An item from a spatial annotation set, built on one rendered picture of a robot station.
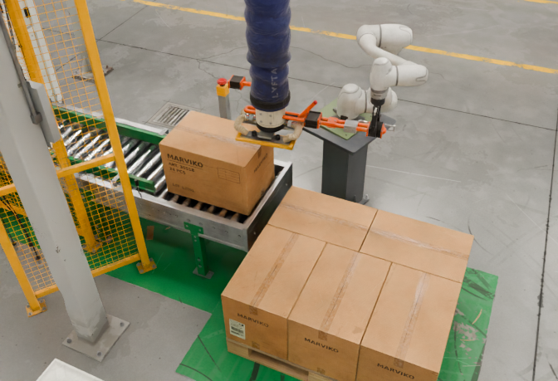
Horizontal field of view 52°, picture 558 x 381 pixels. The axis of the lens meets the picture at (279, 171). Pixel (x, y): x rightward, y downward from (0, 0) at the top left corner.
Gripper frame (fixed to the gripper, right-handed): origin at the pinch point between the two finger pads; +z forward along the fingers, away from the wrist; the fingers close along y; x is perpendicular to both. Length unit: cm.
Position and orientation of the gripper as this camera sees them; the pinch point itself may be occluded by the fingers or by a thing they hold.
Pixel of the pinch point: (374, 128)
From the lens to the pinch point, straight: 319.4
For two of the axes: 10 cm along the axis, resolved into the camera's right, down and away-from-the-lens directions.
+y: -3.1, 6.1, -7.3
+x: 9.5, 1.8, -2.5
